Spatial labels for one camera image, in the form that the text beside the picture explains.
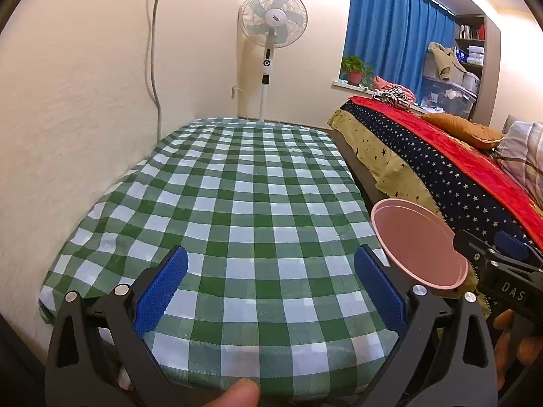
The yellow star bed skirt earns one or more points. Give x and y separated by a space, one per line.
373 152

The wooden bookshelf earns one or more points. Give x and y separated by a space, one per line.
492 72

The orange pillow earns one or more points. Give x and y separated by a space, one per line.
462 129

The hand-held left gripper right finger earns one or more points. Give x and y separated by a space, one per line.
382 288

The plaid pillow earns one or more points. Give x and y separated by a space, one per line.
526 157

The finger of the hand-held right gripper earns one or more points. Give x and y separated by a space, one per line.
513 246
473 246

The potted green plant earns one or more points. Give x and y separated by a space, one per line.
354 68

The white standing fan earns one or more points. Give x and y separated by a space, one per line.
273 17

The red blanket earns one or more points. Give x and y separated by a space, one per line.
458 152

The person's right hand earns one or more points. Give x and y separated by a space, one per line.
530 347

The black and white striped cloth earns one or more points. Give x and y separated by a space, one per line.
396 95

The beige jacket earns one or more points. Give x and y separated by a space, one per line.
443 59

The person's left hand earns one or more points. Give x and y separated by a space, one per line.
233 396

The stack of white boxes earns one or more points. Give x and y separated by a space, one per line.
471 56

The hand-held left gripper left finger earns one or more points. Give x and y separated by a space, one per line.
163 292

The clear plastic storage box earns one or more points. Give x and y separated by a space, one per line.
445 95

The pink plastic bin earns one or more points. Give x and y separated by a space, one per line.
411 237

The pink cloth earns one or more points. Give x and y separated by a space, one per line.
384 82

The green checked tablecloth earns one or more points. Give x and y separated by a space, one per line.
254 199

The bed with starry blanket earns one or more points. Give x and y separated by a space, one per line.
445 186

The blue curtain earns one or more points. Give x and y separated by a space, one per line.
390 29

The row of books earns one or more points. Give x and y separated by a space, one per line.
468 32

